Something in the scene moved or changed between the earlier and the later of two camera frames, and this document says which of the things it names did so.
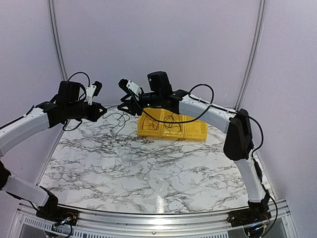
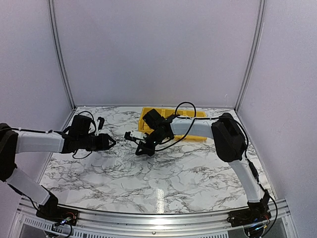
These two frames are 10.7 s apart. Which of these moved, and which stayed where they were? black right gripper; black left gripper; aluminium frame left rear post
Moved: black left gripper; black right gripper
Stayed: aluminium frame left rear post
